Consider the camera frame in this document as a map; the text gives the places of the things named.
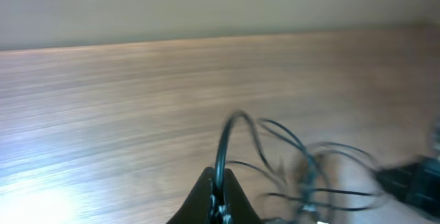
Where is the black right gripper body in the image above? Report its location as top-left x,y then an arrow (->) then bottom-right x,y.
375,157 -> 439,217

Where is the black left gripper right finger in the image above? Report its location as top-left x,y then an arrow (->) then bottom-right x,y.
223,169 -> 263,224

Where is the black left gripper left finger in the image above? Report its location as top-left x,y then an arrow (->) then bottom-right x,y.
167,167 -> 215,224

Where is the thin black USB cable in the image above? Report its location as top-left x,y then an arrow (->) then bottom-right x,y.
226,117 -> 386,224

